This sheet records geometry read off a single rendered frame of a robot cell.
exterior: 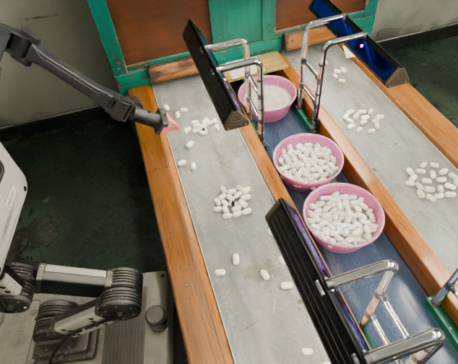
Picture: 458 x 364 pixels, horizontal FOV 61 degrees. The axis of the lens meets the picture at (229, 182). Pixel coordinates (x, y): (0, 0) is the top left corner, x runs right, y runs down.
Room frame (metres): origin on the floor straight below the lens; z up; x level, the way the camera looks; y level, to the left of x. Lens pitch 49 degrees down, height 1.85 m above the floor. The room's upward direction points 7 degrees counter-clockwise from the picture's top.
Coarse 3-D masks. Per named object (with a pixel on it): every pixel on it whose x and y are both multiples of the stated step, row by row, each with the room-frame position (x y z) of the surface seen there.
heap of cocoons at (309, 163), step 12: (288, 144) 1.11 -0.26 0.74; (300, 144) 1.10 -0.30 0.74; (312, 144) 1.10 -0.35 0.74; (288, 156) 1.06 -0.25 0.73; (300, 156) 1.04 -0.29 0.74; (312, 156) 1.03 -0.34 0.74; (324, 156) 1.03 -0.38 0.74; (288, 168) 0.99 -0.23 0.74; (300, 168) 0.99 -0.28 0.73; (312, 168) 0.97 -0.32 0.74; (324, 168) 0.96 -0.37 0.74; (336, 168) 0.95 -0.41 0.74; (300, 180) 0.92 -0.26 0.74; (312, 180) 0.91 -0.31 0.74; (324, 180) 0.91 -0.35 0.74
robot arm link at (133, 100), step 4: (120, 96) 1.17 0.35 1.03; (124, 96) 1.18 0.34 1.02; (128, 96) 1.25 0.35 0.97; (132, 96) 1.26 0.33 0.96; (136, 96) 1.27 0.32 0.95; (124, 100) 1.15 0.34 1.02; (128, 100) 1.16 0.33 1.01; (132, 100) 1.18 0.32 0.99; (136, 100) 1.23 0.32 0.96; (140, 100) 1.26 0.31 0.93; (132, 104) 1.15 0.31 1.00; (136, 104) 1.21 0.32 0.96; (140, 104) 1.21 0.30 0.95; (132, 108) 1.15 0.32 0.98; (128, 112) 1.15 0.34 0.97; (112, 116) 1.13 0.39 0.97; (124, 116) 1.15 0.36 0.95; (128, 116) 1.14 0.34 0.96; (116, 120) 1.13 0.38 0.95; (120, 120) 1.13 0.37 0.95; (124, 120) 1.14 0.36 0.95
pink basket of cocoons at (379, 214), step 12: (312, 192) 0.83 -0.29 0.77; (324, 192) 0.85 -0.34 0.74; (348, 192) 0.84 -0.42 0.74; (360, 192) 0.82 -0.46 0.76; (372, 204) 0.77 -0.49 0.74; (384, 216) 0.70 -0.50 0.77; (324, 240) 0.63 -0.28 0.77; (372, 240) 0.61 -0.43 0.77; (336, 252) 0.64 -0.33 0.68; (348, 252) 0.63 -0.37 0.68
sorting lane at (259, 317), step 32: (160, 96) 1.54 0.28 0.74; (192, 96) 1.51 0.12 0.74; (192, 128) 1.28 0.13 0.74; (192, 160) 1.09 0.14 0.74; (224, 160) 1.07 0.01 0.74; (192, 192) 0.92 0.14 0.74; (256, 192) 0.89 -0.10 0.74; (224, 224) 0.76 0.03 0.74; (256, 224) 0.75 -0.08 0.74; (224, 256) 0.64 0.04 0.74; (256, 256) 0.62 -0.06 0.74; (224, 288) 0.53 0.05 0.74; (256, 288) 0.51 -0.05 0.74; (224, 320) 0.43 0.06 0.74; (256, 320) 0.42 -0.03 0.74; (288, 320) 0.41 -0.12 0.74; (256, 352) 0.33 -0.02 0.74; (288, 352) 0.32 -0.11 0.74; (320, 352) 0.31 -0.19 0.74
